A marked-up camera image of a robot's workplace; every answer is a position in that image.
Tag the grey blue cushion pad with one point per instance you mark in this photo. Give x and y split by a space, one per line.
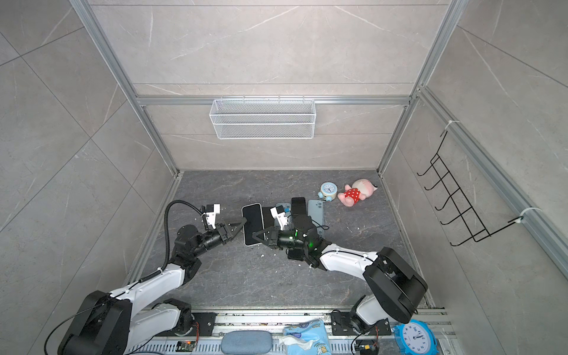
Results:
246 342

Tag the round blue clock device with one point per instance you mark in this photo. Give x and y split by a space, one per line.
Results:
415 338

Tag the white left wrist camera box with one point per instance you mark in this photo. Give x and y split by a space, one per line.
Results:
209 215

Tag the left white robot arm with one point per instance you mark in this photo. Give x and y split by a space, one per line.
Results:
111 323

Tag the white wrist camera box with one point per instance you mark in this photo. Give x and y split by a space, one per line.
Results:
282 219
209 215

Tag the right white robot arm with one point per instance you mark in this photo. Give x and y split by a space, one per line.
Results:
397 289

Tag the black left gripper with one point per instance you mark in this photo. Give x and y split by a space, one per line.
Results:
225 230

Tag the white wire mesh basket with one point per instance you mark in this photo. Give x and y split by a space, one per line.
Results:
249 119

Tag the blue cream alarm clock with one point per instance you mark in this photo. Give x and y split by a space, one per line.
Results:
328 191

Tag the light blue phone case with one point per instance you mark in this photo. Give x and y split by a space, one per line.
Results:
286 207
316 213

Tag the pink plush pig toy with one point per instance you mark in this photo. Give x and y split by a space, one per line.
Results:
359 191

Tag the cased phone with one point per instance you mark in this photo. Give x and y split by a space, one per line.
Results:
298 206
268 219
254 222

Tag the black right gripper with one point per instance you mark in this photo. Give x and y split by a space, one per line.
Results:
275 237

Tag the black wire hook rack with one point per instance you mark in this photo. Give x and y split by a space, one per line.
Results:
465 212

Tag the blue tissue pack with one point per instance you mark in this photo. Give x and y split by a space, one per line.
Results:
306 338

